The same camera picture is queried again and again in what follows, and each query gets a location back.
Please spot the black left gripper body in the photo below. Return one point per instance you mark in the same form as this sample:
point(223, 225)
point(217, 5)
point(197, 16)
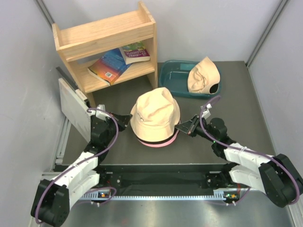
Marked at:
point(111, 127)

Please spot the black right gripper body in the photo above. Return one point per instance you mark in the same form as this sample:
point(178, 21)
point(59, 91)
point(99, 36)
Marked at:
point(198, 129)

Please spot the black hat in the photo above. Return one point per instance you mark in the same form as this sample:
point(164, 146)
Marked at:
point(170, 139)

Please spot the beige bucket hat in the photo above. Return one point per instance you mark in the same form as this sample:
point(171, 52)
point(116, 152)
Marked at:
point(155, 115)

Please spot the beige baseball cap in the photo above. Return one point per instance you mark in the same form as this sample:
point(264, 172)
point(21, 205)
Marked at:
point(204, 78)

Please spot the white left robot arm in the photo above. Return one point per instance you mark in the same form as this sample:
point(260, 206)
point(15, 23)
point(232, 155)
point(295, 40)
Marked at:
point(54, 198)

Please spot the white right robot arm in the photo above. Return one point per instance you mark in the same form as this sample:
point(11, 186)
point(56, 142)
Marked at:
point(275, 176)

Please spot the grey flat board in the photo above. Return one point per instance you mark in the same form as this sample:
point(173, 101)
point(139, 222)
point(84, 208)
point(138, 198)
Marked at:
point(74, 104)

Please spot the teal plastic basin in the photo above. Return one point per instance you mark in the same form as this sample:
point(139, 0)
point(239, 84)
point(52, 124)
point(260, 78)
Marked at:
point(174, 74)

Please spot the blue orange paperback book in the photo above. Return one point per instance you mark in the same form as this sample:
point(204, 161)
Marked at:
point(109, 67)

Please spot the green purple paperback book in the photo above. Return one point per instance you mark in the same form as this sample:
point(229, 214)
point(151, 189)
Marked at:
point(135, 52)

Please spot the wooden bookshelf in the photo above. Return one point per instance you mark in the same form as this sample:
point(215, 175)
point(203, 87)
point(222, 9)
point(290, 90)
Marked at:
point(97, 37)

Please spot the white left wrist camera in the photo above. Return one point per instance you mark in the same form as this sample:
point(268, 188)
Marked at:
point(99, 114)

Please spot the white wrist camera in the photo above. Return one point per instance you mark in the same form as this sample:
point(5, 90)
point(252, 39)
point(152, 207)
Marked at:
point(99, 114)
point(205, 111)

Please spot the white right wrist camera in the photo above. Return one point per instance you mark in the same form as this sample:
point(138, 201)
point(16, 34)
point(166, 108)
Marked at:
point(205, 111)

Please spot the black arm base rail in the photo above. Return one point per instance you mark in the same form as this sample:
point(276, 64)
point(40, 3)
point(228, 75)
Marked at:
point(165, 179)

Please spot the grey slotted cable duct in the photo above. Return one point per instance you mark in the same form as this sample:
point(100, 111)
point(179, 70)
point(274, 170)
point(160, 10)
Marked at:
point(216, 196)

